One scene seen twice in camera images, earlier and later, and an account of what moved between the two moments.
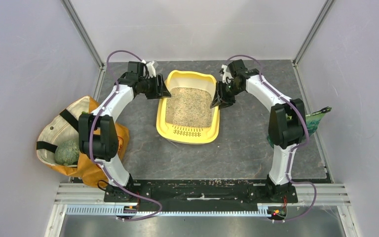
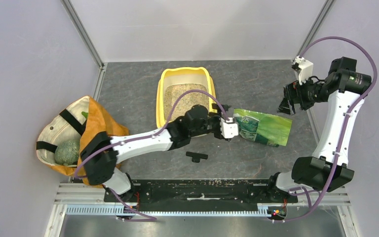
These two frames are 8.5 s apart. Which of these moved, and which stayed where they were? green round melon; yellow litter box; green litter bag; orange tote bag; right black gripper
Moved: green litter bag; right black gripper
Stayed: yellow litter box; green round melon; orange tote bag
